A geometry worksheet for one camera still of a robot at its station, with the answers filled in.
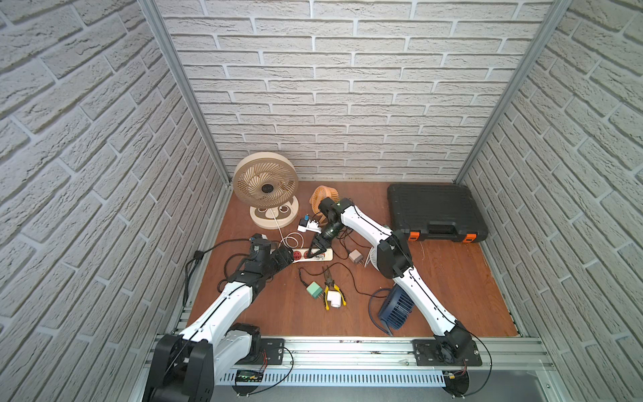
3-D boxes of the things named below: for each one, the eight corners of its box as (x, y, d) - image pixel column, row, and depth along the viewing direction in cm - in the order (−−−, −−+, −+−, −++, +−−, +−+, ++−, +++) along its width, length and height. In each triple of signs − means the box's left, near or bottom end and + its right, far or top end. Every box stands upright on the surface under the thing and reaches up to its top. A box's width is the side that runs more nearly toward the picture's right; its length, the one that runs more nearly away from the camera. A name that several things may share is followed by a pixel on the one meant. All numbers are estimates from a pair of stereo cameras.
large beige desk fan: (251, 228, 103) (227, 175, 79) (256, 206, 111) (237, 151, 87) (298, 229, 103) (289, 176, 79) (300, 206, 111) (293, 151, 87)
